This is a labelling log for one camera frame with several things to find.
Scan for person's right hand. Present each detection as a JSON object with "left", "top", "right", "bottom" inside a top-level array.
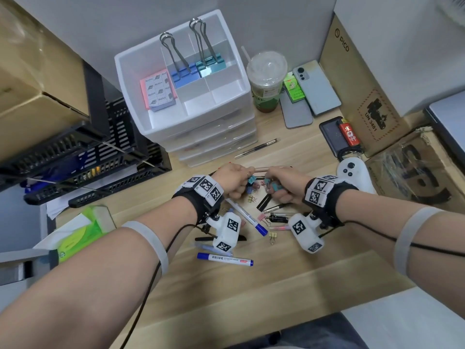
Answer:
[{"left": 266, "top": 167, "right": 313, "bottom": 206}]

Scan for person's left hand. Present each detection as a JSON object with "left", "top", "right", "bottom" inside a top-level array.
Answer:
[{"left": 212, "top": 163, "right": 255, "bottom": 201}]

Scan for person's left forearm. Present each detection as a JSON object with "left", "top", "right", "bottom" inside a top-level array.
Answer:
[{"left": 0, "top": 198, "right": 204, "bottom": 349}]

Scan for person's right forearm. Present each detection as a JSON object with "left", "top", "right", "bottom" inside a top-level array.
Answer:
[{"left": 336, "top": 190, "right": 465, "bottom": 315}]

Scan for white marker with blue cap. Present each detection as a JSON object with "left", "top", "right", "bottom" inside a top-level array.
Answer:
[{"left": 225, "top": 198, "right": 269, "bottom": 237}]

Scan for black marker-tagged left wristband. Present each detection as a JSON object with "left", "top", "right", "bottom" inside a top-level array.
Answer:
[{"left": 171, "top": 174, "right": 225, "bottom": 226}]

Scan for black marker-tagged wristband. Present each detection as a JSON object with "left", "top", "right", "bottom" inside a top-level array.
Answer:
[
  {"left": 171, "top": 174, "right": 225, "bottom": 226},
  {"left": 302, "top": 174, "right": 361, "bottom": 229}
]

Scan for slim metallic pen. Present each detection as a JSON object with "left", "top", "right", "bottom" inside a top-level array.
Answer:
[{"left": 234, "top": 139, "right": 280, "bottom": 159}]

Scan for black marker-tagged right wristband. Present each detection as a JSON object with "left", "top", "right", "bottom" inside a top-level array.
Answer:
[{"left": 302, "top": 174, "right": 361, "bottom": 229}]

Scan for thin black pen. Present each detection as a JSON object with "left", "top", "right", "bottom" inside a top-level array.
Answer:
[{"left": 195, "top": 235, "right": 248, "bottom": 242}]

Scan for white plastic drawer organizer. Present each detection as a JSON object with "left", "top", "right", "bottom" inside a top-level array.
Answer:
[{"left": 114, "top": 9, "right": 259, "bottom": 168}]

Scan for blue and white marker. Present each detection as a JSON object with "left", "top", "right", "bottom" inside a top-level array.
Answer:
[{"left": 197, "top": 253, "right": 254, "bottom": 268}]

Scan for white game controller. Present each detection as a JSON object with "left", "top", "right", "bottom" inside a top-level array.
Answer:
[{"left": 336, "top": 157, "right": 377, "bottom": 195}]

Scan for black power bank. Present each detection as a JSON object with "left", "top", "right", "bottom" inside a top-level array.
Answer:
[{"left": 319, "top": 116, "right": 364, "bottom": 157}]

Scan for grey smartphone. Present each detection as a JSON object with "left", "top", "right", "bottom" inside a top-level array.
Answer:
[{"left": 279, "top": 92, "right": 314, "bottom": 130}]

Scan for red lighter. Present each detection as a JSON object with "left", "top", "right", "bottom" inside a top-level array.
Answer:
[{"left": 337, "top": 118, "right": 360, "bottom": 148}]

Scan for plastic drink cup with lid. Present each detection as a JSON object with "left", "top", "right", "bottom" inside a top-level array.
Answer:
[{"left": 246, "top": 51, "right": 288, "bottom": 114}]

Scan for white elastic left armband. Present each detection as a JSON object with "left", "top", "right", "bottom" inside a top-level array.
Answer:
[{"left": 121, "top": 221, "right": 170, "bottom": 277}]

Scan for white elastic armband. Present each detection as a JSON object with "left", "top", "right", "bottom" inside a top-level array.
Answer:
[
  {"left": 393, "top": 207, "right": 448, "bottom": 277},
  {"left": 121, "top": 221, "right": 170, "bottom": 277}
]

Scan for small green box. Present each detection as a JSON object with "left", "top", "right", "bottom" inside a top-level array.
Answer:
[{"left": 283, "top": 72, "right": 306, "bottom": 103}]

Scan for large teal binder clip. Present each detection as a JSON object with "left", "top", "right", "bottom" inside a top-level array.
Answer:
[{"left": 188, "top": 17, "right": 227, "bottom": 77}]

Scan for black plastic crate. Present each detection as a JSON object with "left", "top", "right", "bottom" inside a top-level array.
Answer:
[
  {"left": 0, "top": 60, "right": 111, "bottom": 194},
  {"left": 23, "top": 97, "right": 173, "bottom": 210}
]

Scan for large blue binder clip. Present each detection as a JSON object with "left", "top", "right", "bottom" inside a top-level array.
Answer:
[{"left": 160, "top": 32, "right": 200, "bottom": 88}]

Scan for pink and blue sticky notes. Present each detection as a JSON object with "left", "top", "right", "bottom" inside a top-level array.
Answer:
[{"left": 140, "top": 70, "right": 178, "bottom": 112}]

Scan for tall brown cardboard box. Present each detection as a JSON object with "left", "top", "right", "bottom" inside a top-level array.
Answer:
[{"left": 319, "top": 14, "right": 434, "bottom": 159}]

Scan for person's dark trousers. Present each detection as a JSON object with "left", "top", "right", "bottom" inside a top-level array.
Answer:
[{"left": 225, "top": 312, "right": 365, "bottom": 349}]

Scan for white elastic right armband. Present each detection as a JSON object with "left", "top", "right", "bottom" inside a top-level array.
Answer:
[{"left": 393, "top": 207, "right": 448, "bottom": 277}]

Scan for cardboard box with plastic wrap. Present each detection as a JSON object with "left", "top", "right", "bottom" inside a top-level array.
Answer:
[{"left": 365, "top": 126, "right": 465, "bottom": 215}]

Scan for green tissue pack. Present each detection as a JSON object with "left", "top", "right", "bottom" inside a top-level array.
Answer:
[{"left": 33, "top": 205, "right": 117, "bottom": 264}]

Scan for white paper sheets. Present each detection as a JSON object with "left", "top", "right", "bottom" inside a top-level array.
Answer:
[{"left": 46, "top": 198, "right": 86, "bottom": 220}]

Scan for grey laptop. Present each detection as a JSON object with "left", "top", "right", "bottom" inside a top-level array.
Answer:
[{"left": 423, "top": 91, "right": 465, "bottom": 135}]

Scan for large brown cardboard carton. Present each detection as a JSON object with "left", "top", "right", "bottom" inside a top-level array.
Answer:
[{"left": 0, "top": 0, "right": 92, "bottom": 165}]

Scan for grey box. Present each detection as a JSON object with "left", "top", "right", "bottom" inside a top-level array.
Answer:
[{"left": 0, "top": 247, "right": 61, "bottom": 287}]

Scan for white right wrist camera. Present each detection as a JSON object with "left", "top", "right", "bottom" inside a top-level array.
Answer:
[{"left": 288, "top": 212, "right": 325, "bottom": 254}]

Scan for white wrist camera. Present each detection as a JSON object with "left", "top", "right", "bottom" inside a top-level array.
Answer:
[
  {"left": 204, "top": 211, "right": 242, "bottom": 253},
  {"left": 288, "top": 212, "right": 325, "bottom": 254}
]

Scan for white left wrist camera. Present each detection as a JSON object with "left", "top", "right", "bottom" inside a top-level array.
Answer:
[{"left": 204, "top": 211, "right": 242, "bottom": 253}]

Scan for black coiled cable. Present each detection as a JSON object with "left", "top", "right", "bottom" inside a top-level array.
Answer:
[{"left": 336, "top": 146, "right": 364, "bottom": 159}]

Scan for silver smartphone with camera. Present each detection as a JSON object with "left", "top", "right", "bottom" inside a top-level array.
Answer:
[{"left": 292, "top": 60, "right": 342, "bottom": 117}]

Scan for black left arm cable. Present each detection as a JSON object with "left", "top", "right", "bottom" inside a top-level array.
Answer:
[{"left": 119, "top": 222, "right": 205, "bottom": 349}]

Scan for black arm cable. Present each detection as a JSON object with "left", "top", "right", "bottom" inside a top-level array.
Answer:
[
  {"left": 119, "top": 222, "right": 205, "bottom": 349},
  {"left": 318, "top": 221, "right": 465, "bottom": 257}
]

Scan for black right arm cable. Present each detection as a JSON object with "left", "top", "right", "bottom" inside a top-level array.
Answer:
[{"left": 318, "top": 221, "right": 465, "bottom": 257}]

